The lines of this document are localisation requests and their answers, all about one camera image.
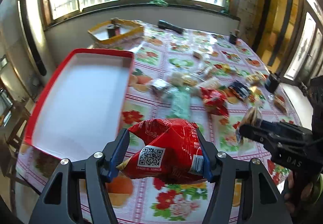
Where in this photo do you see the dark bottle in yellow box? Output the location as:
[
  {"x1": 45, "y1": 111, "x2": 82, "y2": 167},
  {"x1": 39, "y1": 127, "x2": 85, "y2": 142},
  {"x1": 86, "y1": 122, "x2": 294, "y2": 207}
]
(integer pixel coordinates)
[{"x1": 106, "y1": 18, "x2": 121, "y2": 38}]

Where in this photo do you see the white square cake packet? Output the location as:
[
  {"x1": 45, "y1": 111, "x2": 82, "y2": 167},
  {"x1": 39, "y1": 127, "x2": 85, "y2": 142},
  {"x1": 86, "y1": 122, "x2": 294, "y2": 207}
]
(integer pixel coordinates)
[{"x1": 193, "y1": 50, "x2": 204, "y2": 60}]

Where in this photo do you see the yellow cardboard box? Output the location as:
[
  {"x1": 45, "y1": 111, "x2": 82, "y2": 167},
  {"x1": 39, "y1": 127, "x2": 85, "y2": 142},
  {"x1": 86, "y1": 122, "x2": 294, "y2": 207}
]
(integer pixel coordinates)
[{"x1": 88, "y1": 18, "x2": 145, "y2": 48}]

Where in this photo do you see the white air conditioner unit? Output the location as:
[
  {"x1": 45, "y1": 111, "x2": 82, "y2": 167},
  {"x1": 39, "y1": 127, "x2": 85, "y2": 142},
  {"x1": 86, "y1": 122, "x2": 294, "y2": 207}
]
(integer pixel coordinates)
[{"x1": 17, "y1": 0, "x2": 49, "y2": 77}]

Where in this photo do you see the floral plastic tablecloth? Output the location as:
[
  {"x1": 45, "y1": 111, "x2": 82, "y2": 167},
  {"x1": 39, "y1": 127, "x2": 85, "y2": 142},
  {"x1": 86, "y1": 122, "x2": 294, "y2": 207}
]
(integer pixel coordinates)
[{"x1": 18, "y1": 22, "x2": 296, "y2": 223}]

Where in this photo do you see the large red snack bag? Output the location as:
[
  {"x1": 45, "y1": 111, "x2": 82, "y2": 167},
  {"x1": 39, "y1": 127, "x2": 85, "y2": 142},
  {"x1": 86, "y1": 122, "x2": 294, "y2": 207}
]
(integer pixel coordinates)
[{"x1": 117, "y1": 118, "x2": 205, "y2": 184}]

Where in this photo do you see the dark blue snack packet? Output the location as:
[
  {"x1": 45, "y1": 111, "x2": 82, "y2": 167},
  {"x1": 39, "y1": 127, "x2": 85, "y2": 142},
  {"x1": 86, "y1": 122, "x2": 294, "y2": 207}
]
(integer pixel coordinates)
[{"x1": 228, "y1": 81, "x2": 251, "y2": 101}]

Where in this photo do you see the green cloth on windowsill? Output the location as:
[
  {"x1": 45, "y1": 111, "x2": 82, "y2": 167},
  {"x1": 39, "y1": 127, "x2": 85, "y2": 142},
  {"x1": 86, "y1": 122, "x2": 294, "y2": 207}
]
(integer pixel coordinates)
[{"x1": 149, "y1": 0, "x2": 169, "y2": 7}]

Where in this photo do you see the silver snack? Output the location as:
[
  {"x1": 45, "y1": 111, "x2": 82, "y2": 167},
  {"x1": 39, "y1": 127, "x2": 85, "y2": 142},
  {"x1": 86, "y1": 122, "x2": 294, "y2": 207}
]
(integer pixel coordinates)
[{"x1": 150, "y1": 79, "x2": 172, "y2": 95}]

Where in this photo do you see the brown cookie packet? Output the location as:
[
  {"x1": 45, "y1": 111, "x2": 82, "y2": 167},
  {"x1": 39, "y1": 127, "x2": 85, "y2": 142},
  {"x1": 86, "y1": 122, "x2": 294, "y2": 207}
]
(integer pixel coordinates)
[{"x1": 235, "y1": 106, "x2": 262, "y2": 145}]

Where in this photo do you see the small red snack bag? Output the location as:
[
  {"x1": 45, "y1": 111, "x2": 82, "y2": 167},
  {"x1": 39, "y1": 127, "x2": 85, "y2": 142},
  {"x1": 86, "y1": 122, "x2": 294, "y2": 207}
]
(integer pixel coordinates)
[{"x1": 200, "y1": 87, "x2": 229, "y2": 117}]

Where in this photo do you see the red tray box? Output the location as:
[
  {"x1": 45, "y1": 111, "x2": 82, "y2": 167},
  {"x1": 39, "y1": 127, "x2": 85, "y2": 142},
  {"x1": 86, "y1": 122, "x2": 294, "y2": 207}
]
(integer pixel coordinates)
[{"x1": 25, "y1": 48, "x2": 134, "y2": 162}]

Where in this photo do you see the white yellow bread packet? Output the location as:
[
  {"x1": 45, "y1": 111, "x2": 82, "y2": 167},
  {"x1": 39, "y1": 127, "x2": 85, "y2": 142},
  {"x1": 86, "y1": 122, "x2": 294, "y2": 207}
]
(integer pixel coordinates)
[{"x1": 245, "y1": 74, "x2": 263, "y2": 86}]

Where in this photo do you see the small black pot far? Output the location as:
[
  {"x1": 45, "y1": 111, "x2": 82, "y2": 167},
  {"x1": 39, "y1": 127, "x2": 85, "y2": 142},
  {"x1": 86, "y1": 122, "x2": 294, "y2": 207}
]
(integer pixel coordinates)
[{"x1": 229, "y1": 29, "x2": 240, "y2": 45}]

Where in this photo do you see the green snack packet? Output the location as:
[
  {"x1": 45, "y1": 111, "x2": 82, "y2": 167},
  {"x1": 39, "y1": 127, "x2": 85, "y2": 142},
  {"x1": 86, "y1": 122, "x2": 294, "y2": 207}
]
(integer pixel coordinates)
[{"x1": 166, "y1": 89, "x2": 191, "y2": 120}]

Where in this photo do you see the black flashlight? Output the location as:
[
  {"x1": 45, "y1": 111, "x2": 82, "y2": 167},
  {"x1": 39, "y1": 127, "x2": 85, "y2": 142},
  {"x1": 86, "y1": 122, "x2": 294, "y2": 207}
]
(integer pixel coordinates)
[{"x1": 158, "y1": 20, "x2": 184, "y2": 34}]

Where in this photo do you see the black jar near edge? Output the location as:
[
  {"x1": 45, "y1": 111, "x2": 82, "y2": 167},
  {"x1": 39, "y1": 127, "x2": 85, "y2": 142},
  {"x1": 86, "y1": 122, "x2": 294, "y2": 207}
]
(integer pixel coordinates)
[{"x1": 264, "y1": 73, "x2": 281, "y2": 94}]

